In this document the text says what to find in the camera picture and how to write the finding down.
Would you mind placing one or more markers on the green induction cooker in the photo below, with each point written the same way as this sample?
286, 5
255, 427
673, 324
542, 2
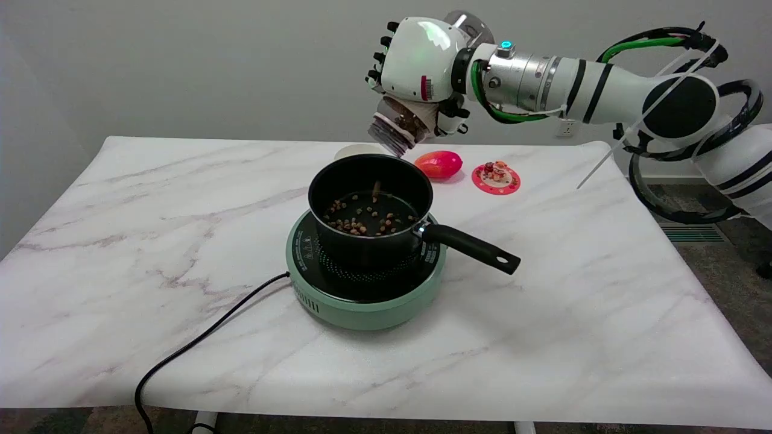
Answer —
362, 307

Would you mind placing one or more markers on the brown nuts in saucepan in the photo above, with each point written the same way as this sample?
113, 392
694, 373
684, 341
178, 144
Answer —
362, 226

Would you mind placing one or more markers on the white wall socket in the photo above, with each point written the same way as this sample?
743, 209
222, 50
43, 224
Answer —
566, 129

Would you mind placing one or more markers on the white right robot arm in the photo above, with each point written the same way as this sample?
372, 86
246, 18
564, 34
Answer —
609, 84

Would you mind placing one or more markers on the white bowl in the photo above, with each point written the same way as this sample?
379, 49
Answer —
353, 150

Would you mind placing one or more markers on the black chair caster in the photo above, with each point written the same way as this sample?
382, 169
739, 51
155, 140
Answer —
766, 269

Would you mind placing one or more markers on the white zip tie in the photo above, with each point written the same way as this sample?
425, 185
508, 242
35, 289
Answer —
609, 157

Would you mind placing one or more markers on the pink coaster with figurines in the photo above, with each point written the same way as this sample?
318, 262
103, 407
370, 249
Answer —
496, 181

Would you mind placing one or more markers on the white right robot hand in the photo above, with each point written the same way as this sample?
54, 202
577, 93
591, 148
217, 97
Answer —
416, 60

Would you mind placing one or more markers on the floor vent grille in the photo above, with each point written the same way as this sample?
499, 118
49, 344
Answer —
693, 234

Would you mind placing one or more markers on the clear bottle with nuts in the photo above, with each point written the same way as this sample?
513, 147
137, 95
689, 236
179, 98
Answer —
395, 129

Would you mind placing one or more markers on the red toy mango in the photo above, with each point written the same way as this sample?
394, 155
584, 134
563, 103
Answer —
439, 164

